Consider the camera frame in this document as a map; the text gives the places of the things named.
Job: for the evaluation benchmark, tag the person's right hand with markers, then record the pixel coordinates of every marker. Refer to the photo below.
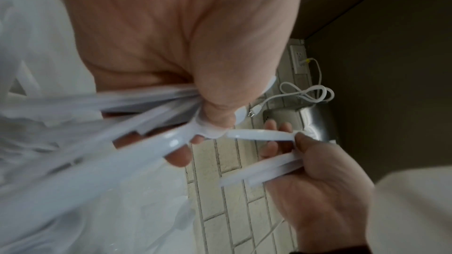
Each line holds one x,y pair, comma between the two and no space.
328,197

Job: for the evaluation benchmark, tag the person's left hand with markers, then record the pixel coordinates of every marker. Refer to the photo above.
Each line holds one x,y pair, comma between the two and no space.
176,24

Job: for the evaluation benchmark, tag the bunch of white plastic forks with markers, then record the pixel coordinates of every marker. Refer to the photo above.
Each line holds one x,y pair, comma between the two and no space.
261,135

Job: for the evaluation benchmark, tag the bundle of mixed white cutlery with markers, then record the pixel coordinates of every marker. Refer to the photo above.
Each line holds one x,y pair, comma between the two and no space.
88,102

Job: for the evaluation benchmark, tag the pile of white plastic cutlery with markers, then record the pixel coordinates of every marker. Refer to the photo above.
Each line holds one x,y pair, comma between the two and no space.
183,213

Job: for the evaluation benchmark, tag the brown partition panel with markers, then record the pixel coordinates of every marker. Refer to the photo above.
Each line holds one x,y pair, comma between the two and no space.
388,80

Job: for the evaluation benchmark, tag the steel wall dispenser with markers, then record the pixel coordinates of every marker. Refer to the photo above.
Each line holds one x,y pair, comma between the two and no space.
317,121

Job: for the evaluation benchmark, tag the white wall outlet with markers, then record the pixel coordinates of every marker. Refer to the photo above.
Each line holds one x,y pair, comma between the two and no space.
298,60

